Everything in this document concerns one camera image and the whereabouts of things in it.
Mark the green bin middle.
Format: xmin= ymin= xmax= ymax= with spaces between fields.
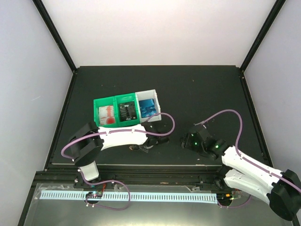
xmin=115 ymin=93 xmax=140 ymax=127

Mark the left black frame post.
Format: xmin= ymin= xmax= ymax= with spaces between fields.
xmin=33 ymin=0 xmax=77 ymax=73

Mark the red white cards stack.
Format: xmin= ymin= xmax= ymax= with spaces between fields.
xmin=98 ymin=105 xmax=116 ymax=126

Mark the green bin left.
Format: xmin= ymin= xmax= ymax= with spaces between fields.
xmin=93 ymin=96 xmax=118 ymax=128

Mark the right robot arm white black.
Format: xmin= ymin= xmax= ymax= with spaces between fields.
xmin=181 ymin=125 xmax=301 ymax=221

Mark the right black frame post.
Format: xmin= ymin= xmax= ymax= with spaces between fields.
xmin=240 ymin=0 xmax=286 ymax=73

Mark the white slotted cable duct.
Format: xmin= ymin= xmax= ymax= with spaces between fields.
xmin=40 ymin=190 xmax=218 ymax=204

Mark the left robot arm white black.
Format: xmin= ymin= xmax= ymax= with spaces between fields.
xmin=69 ymin=122 xmax=169 ymax=188

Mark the black frame post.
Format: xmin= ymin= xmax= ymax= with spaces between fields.
xmin=240 ymin=0 xmax=286 ymax=73
xmin=33 ymin=0 xmax=77 ymax=73

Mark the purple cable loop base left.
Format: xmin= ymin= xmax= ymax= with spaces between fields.
xmin=84 ymin=179 xmax=131 ymax=211

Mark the blue cards stack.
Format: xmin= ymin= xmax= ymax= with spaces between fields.
xmin=139 ymin=98 xmax=157 ymax=118

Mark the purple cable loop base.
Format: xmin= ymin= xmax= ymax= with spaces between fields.
xmin=84 ymin=179 xmax=131 ymax=211
xmin=217 ymin=195 xmax=252 ymax=210

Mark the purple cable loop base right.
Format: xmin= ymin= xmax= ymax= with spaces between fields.
xmin=217 ymin=195 xmax=252 ymax=210

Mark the black aluminium rail front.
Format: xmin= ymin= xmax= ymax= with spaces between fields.
xmin=32 ymin=165 xmax=222 ymax=188

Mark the black vip cards stack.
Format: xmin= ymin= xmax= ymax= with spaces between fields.
xmin=119 ymin=101 xmax=137 ymax=121

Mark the small circuit board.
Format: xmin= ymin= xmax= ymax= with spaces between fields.
xmin=86 ymin=191 xmax=103 ymax=199

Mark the white bin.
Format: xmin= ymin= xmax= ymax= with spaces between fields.
xmin=135 ymin=89 xmax=161 ymax=123

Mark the green bin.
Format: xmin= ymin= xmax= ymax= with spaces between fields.
xmin=115 ymin=93 xmax=140 ymax=127
xmin=93 ymin=96 xmax=118 ymax=128

